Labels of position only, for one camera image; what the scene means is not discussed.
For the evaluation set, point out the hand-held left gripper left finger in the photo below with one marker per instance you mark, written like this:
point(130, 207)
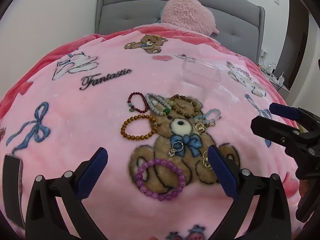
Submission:
point(92, 173)

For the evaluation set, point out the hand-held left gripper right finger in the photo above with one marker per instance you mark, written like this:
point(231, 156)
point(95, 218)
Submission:
point(222, 173)

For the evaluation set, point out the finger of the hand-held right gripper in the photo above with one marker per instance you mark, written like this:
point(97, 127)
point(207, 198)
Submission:
point(272, 128)
point(285, 110)

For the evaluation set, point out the clear plastic box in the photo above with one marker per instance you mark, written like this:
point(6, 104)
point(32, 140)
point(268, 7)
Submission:
point(202, 70)

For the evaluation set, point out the cluttered side table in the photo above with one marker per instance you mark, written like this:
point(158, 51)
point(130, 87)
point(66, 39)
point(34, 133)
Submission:
point(275, 78)

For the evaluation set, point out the pink printed blanket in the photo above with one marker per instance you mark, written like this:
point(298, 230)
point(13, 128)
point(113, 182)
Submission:
point(87, 120)

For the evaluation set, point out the dark wooden door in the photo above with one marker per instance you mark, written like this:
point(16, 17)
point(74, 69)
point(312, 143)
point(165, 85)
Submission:
point(295, 55)

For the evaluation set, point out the black smartphone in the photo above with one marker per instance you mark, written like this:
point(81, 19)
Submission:
point(12, 187)

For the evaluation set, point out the pink plush toy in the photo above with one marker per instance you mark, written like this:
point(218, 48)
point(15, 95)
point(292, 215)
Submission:
point(187, 12)

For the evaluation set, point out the grey upholstered headboard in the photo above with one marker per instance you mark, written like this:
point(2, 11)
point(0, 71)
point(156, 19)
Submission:
point(130, 2)

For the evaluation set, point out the white wall switch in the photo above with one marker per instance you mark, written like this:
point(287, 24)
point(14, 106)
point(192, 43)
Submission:
point(277, 0)

